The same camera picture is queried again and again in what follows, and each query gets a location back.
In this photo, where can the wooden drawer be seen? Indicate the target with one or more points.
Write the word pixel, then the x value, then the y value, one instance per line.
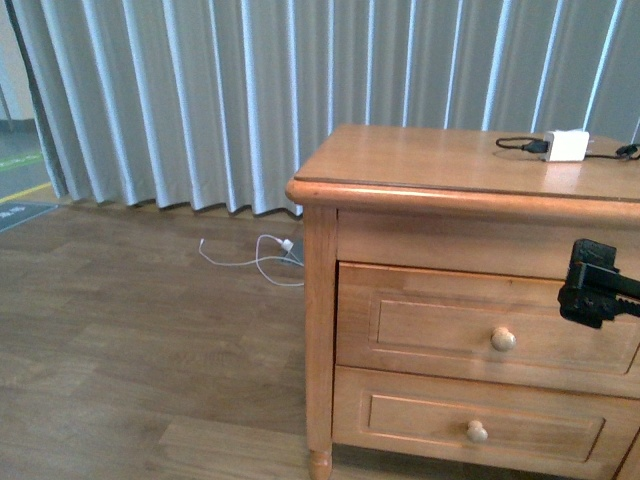
pixel 481 327
pixel 552 432

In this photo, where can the white plug on floor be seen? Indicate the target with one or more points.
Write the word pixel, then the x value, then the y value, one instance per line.
pixel 285 244

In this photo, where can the grey floor socket box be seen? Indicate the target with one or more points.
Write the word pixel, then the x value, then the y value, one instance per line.
pixel 294 257

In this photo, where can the dark floor mat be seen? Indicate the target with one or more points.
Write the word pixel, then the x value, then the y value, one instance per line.
pixel 14 213

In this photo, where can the wooden nightstand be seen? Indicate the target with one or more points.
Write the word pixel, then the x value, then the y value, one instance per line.
pixel 446 200

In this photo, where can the grey curtain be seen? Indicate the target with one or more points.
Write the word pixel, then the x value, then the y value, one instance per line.
pixel 219 102

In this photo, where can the white charger adapter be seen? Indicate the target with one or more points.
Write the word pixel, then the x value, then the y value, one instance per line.
pixel 565 146

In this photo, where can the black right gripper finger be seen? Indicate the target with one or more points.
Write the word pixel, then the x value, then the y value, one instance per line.
pixel 594 291

